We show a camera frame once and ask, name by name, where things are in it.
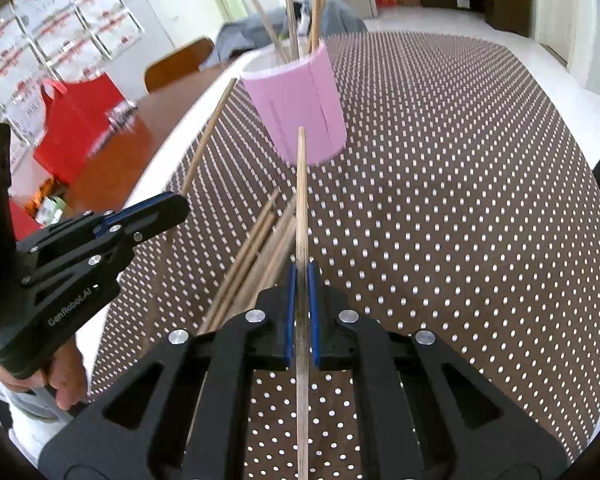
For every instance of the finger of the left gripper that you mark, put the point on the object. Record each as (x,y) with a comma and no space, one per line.
(148,218)

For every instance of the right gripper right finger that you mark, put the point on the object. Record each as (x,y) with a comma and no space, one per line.
(423,411)

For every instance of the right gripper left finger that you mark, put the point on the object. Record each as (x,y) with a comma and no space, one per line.
(181,411)

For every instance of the person's left hand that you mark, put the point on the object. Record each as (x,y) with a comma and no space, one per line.
(65,374)

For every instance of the wooden chopstick centre pile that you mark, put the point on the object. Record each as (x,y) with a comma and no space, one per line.
(257,266)

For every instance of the wooden chopstick pile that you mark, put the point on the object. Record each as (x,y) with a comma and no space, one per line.
(270,261)
(257,266)

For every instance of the red bag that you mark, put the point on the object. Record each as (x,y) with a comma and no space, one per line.
(75,119)

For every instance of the wooden chopstick right pile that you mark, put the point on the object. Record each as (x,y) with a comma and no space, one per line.
(270,261)

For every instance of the brown wooden chair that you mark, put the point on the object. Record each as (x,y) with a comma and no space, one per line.
(178,64)

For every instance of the brown polka dot tablecloth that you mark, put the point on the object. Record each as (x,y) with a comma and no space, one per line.
(461,203)

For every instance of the pink cylindrical utensil holder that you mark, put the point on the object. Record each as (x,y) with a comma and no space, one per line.
(297,95)

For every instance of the grey jacket on chair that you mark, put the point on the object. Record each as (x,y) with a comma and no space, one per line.
(236,38)

